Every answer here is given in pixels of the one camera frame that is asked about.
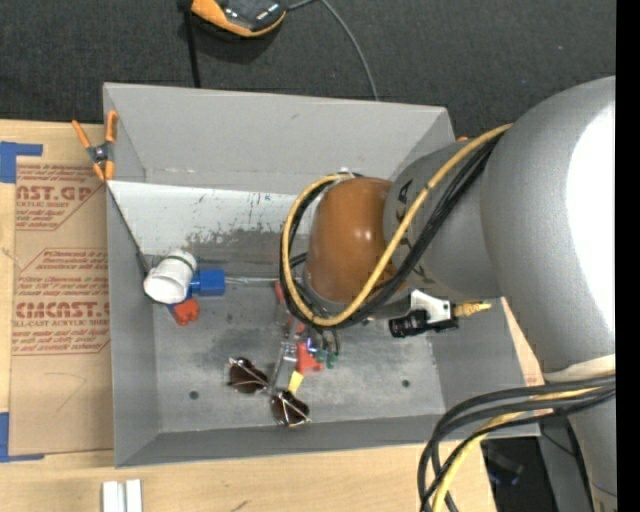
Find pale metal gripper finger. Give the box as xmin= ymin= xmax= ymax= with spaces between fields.
xmin=271 ymin=341 xmax=300 ymax=387

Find brown lens sunglasses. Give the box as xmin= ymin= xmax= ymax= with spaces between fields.
xmin=226 ymin=355 xmax=313 ymax=428

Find white spray bottle blue head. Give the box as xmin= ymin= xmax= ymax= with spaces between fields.
xmin=143 ymin=248 xmax=227 ymax=327

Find brown cardboard board red print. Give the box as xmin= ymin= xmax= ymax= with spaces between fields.
xmin=0 ymin=118 xmax=117 ymax=458

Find grey metal bin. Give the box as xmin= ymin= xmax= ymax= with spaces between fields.
xmin=102 ymin=82 xmax=545 ymax=469

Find black cylinder on white bracket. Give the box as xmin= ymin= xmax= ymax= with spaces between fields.
xmin=388 ymin=288 xmax=494 ymax=340

